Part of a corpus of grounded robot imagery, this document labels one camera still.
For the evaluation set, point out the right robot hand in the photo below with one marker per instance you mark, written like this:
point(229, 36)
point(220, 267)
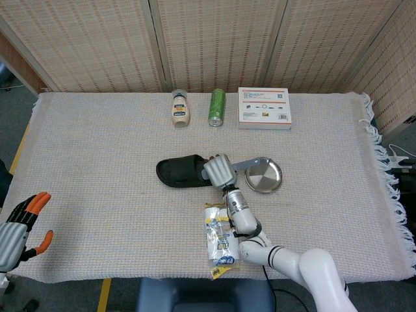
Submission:
point(219, 170)

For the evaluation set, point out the packaged white rolls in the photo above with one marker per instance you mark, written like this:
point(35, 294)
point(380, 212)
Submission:
point(219, 239)

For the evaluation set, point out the green drink can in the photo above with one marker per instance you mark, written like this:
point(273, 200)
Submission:
point(216, 107)

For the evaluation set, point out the white power strip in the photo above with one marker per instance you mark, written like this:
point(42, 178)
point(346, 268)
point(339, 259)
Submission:
point(399, 159)

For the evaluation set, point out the black slipper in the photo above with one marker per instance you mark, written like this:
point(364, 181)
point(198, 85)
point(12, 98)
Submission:
point(182, 172)

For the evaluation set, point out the round steel plate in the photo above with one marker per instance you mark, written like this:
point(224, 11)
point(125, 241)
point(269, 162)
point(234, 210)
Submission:
point(264, 177)

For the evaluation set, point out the woven folding screen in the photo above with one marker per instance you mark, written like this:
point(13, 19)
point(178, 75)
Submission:
point(208, 42)

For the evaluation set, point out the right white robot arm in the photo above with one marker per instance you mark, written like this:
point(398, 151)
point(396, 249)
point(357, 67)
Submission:
point(279, 250)

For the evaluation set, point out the white product box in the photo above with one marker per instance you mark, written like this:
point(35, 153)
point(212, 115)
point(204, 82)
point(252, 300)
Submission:
point(264, 109)

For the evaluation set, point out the woven tablecloth with fringe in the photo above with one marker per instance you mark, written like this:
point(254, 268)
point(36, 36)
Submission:
point(113, 156)

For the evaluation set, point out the blue chair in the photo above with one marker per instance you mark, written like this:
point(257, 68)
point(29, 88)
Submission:
point(204, 295)

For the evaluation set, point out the beige sauce bottle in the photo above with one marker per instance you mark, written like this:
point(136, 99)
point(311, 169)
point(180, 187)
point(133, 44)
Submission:
point(180, 110)

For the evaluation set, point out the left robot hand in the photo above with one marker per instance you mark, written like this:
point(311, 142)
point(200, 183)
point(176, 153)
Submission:
point(14, 234)

